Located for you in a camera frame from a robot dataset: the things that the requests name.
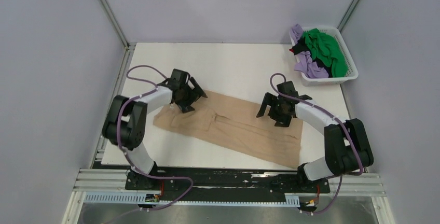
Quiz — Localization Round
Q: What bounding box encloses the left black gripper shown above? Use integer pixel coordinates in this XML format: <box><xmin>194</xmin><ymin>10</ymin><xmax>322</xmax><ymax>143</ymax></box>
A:
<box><xmin>174</xmin><ymin>78</ymin><xmax>206</xmax><ymax>114</ymax></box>

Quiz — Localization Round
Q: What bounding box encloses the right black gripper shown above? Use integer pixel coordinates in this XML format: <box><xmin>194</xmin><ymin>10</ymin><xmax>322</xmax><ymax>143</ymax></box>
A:
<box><xmin>256</xmin><ymin>93</ymin><xmax>291</xmax><ymax>128</ymax></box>

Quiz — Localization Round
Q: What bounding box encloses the beige t shirt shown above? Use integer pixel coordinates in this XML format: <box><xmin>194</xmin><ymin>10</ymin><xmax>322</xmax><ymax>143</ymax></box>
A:
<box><xmin>153</xmin><ymin>91</ymin><xmax>303</xmax><ymax>169</ymax></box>

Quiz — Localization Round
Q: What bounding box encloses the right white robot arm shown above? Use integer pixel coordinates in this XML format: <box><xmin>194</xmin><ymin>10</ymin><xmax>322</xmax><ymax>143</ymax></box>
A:
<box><xmin>256</xmin><ymin>81</ymin><xmax>374</xmax><ymax>192</ymax></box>

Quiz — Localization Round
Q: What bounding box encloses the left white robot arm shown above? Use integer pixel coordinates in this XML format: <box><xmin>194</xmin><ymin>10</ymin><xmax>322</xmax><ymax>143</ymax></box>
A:
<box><xmin>102</xmin><ymin>69</ymin><xmax>207</xmax><ymax>189</ymax></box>

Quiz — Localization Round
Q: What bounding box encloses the lavender t shirt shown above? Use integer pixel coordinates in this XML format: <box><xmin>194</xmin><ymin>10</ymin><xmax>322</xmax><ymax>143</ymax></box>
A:
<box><xmin>289</xmin><ymin>24</ymin><xmax>330</xmax><ymax>79</ymax></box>

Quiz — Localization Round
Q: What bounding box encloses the black garment in basket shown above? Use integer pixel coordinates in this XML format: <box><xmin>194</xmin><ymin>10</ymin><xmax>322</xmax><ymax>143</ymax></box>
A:
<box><xmin>290</xmin><ymin>38</ymin><xmax>333</xmax><ymax>79</ymax></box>

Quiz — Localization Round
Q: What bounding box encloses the green t shirt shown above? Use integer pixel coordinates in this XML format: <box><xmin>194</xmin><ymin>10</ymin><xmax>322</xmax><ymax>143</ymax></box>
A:
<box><xmin>302</xmin><ymin>28</ymin><xmax>348</xmax><ymax>78</ymax></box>

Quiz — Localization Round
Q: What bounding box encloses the white plastic laundry basket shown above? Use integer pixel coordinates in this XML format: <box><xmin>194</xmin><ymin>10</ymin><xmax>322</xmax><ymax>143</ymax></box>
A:
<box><xmin>289</xmin><ymin>24</ymin><xmax>359</xmax><ymax>86</ymax></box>

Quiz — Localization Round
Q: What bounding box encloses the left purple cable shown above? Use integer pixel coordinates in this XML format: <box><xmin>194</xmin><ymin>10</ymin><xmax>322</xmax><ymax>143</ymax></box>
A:
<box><xmin>116</xmin><ymin>65</ymin><xmax>195</xmax><ymax>216</ymax></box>

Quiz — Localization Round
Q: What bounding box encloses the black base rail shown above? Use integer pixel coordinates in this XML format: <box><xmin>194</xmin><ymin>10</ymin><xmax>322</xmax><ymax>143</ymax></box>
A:
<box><xmin>125</xmin><ymin>167</ymin><xmax>330</xmax><ymax>202</ymax></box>

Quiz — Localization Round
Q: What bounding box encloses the aluminium frame rail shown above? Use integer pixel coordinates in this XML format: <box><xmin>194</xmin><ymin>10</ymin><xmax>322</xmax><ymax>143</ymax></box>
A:
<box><xmin>73</xmin><ymin>169</ymin><xmax>387</xmax><ymax>197</ymax></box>

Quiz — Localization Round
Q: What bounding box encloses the white slotted cable duct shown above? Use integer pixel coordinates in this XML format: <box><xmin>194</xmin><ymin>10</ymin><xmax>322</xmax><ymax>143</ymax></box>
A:
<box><xmin>84</xmin><ymin>192</ymin><xmax>300</xmax><ymax>207</ymax></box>

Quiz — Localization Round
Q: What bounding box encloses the left corner metal post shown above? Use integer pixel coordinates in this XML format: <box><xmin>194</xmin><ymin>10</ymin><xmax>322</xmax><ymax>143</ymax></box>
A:
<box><xmin>98</xmin><ymin>0</ymin><xmax>130</xmax><ymax>50</ymax></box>

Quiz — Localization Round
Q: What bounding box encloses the corner metal post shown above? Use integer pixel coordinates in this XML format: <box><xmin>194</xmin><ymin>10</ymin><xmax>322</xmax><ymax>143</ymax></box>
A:
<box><xmin>98</xmin><ymin>0</ymin><xmax>130</xmax><ymax>50</ymax></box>
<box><xmin>337</xmin><ymin>0</ymin><xmax>361</xmax><ymax>32</ymax></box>

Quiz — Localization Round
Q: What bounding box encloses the right corner metal post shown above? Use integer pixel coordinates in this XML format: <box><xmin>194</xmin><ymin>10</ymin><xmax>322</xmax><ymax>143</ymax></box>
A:
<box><xmin>337</xmin><ymin>0</ymin><xmax>361</xmax><ymax>32</ymax></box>

